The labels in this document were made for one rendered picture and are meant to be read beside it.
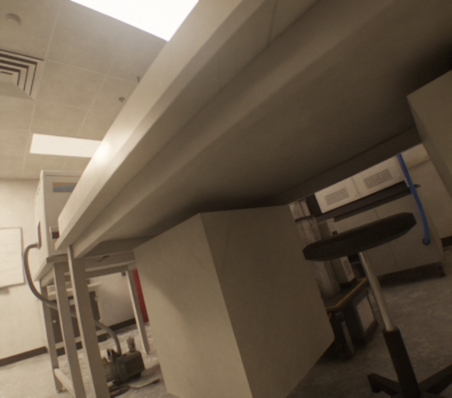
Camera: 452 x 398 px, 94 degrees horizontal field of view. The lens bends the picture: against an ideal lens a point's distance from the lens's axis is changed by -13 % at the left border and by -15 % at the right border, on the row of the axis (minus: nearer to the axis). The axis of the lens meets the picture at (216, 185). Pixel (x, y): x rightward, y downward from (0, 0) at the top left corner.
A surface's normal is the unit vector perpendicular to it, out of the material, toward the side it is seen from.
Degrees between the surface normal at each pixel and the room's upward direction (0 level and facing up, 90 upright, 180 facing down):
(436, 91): 90
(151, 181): 90
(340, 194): 90
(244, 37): 180
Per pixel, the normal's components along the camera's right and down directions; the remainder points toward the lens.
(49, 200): 0.65, -0.40
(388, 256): -0.71, -0.01
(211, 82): 0.28, 0.91
